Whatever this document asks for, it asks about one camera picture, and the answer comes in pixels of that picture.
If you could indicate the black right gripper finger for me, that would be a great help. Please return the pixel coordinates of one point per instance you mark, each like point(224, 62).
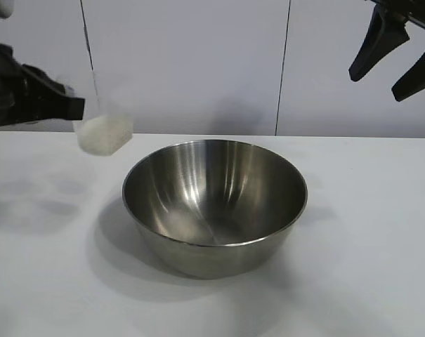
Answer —
point(380, 44)
point(421, 82)

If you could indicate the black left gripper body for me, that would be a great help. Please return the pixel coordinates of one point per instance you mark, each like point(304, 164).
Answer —
point(22, 94)

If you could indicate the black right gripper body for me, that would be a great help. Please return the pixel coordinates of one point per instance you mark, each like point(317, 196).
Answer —
point(416, 10)

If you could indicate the white uncooked rice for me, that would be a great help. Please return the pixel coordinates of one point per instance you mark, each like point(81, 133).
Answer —
point(105, 137)

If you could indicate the clear plastic measuring cup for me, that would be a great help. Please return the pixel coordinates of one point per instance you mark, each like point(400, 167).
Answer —
point(106, 135)

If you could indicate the stainless steel mixing bowl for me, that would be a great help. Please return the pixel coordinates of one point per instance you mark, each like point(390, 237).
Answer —
point(205, 210)

